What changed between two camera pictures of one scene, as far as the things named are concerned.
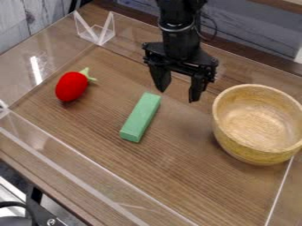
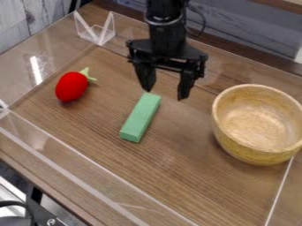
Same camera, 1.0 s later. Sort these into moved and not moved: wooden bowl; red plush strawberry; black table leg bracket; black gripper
Moved: black gripper
Not moved: red plush strawberry; black table leg bracket; wooden bowl
